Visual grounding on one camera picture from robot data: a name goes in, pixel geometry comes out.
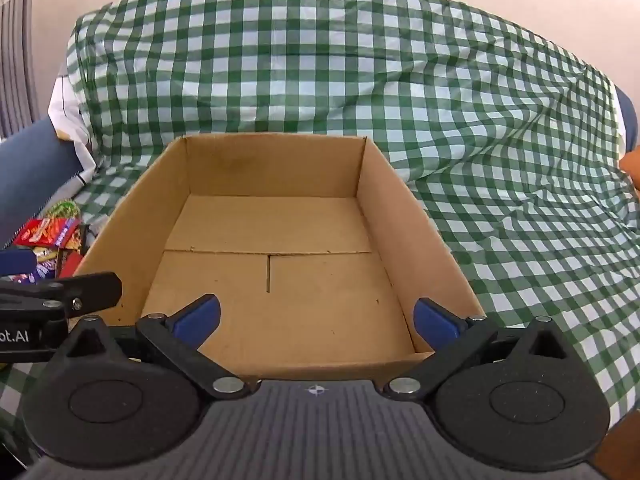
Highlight grey curtain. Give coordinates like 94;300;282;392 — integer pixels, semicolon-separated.
0;0;42;139

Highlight red snack packet blue print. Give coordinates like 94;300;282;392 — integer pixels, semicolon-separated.
14;216;82;250

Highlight white striped cloth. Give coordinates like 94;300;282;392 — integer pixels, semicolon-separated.
47;72;99;187

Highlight small red snack packet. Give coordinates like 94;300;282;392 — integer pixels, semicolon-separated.
57;252;85;279

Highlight orange object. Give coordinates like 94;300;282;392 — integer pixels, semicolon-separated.
619;146;640;192

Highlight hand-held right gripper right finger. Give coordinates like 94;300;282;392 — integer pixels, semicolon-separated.
384;298;577;402

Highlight green white checkered cloth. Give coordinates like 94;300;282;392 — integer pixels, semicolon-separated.
0;0;635;456

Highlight brown cardboard box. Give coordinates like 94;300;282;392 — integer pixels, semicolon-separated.
74;134;487;382

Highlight round green snack packet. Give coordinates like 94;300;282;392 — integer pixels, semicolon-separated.
46;200;81;220

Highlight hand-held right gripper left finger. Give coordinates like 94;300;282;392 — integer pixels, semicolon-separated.
64;294;252;402

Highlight purple snack packet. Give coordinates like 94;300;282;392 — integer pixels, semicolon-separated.
32;250;59;282

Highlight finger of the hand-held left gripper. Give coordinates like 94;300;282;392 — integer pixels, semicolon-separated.
0;249;37;278
0;272;124;319

